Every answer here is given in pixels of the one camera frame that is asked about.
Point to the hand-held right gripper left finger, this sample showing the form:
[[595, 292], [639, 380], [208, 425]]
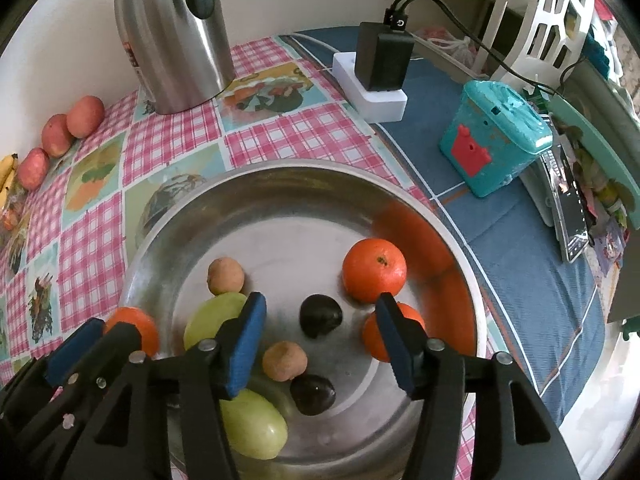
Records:
[[245, 345]]

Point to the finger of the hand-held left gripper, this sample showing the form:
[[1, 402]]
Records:
[[75, 347], [122, 337]]

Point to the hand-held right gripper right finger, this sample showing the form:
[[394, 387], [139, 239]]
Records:
[[397, 347]]

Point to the orange mandarin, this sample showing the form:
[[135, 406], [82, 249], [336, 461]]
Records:
[[374, 270], [144, 332], [375, 341]]

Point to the green apple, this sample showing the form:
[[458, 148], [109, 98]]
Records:
[[255, 427], [210, 322]]

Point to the brown kiwi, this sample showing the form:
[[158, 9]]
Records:
[[284, 361], [226, 276]]

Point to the dark purple plum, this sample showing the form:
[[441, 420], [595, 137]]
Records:
[[320, 315], [312, 395]]

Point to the round stainless steel plate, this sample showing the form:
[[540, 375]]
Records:
[[300, 230]]

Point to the blue cloth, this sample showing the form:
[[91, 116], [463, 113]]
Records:
[[500, 285]]

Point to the small orange citrus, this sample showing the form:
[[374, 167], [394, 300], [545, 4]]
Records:
[[9, 220]]

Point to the glass bowl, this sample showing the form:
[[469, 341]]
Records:
[[20, 210]]

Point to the red apple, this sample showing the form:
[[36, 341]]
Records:
[[85, 116], [33, 169], [57, 136]]

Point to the yellow banana bunch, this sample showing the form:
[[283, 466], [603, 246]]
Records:
[[6, 175]]

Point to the clear plastic package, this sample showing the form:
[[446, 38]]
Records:
[[570, 210]]

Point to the white power strip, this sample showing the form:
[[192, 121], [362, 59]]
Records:
[[385, 107]]

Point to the teal box with red label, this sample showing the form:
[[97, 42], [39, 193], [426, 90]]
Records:
[[500, 125]]

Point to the light green board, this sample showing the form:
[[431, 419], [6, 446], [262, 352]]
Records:
[[600, 145]]

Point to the stainless steel thermos jug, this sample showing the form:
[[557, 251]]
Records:
[[165, 50]]

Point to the black charger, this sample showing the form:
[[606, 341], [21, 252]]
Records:
[[382, 55]]

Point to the white plastic chair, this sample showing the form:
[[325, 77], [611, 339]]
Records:
[[545, 35]]

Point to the white wooden frame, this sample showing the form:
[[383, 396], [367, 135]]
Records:
[[505, 10]]

